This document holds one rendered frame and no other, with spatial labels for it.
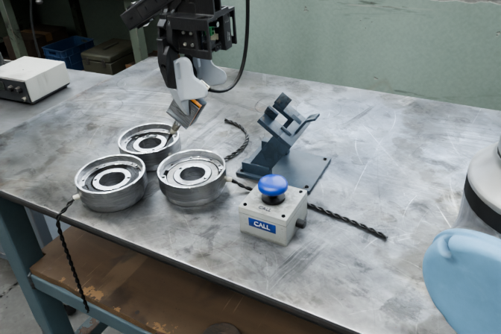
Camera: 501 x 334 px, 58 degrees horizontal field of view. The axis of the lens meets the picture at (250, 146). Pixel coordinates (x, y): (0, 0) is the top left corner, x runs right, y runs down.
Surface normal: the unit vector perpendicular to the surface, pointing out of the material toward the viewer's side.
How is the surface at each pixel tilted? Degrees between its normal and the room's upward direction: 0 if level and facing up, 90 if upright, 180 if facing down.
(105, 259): 0
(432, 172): 0
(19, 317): 0
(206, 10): 90
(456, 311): 98
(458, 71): 90
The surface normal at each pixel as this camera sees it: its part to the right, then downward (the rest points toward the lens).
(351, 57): -0.47, 0.47
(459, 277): -0.77, 0.47
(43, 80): 0.91, 0.18
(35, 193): -0.05, -0.85
